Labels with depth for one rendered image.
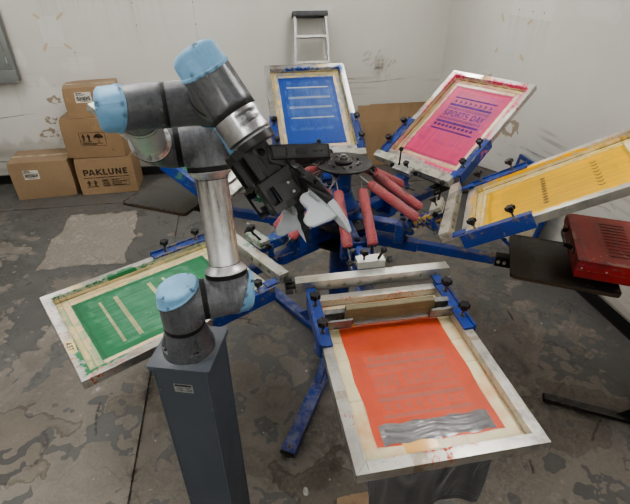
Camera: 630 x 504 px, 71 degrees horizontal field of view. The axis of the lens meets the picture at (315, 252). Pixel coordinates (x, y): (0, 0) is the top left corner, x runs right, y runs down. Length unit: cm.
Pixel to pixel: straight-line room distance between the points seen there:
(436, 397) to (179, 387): 82
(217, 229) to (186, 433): 71
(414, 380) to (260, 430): 125
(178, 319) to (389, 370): 77
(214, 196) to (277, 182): 52
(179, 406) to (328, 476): 119
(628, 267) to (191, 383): 177
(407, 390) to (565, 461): 141
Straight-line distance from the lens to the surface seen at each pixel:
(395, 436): 146
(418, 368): 165
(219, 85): 69
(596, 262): 220
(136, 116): 79
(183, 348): 131
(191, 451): 166
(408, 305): 176
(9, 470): 294
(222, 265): 122
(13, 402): 326
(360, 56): 564
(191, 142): 115
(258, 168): 69
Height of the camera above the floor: 215
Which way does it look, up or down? 33 degrees down
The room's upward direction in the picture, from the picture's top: straight up
